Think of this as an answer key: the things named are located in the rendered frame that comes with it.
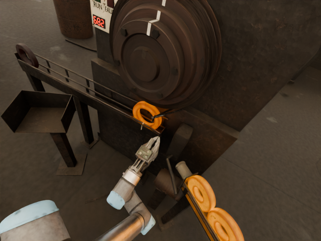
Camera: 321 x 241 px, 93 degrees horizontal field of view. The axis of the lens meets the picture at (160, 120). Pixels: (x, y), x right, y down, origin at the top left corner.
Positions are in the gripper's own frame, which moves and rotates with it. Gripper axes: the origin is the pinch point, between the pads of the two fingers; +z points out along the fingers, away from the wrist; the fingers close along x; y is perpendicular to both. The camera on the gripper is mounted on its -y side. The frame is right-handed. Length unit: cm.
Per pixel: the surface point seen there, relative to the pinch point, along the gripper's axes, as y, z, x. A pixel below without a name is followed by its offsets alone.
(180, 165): -5.2, -4.3, -16.9
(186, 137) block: 2.3, 7.9, -12.3
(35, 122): -8, -27, 67
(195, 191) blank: -3.8, -11.3, -28.5
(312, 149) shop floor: -127, 147, -176
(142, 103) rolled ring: 5.2, 11.3, 16.8
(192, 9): 50, 24, 5
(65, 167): -64, -44, 64
